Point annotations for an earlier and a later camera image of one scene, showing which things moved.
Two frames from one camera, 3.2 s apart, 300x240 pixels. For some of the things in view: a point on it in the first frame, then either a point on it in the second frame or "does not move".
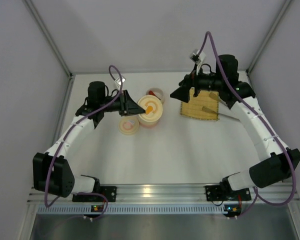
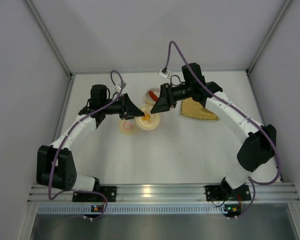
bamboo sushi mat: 193,108 does not move
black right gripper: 193,81 -> 169,95
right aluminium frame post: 286,5 does not move
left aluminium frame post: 32,8 does not move
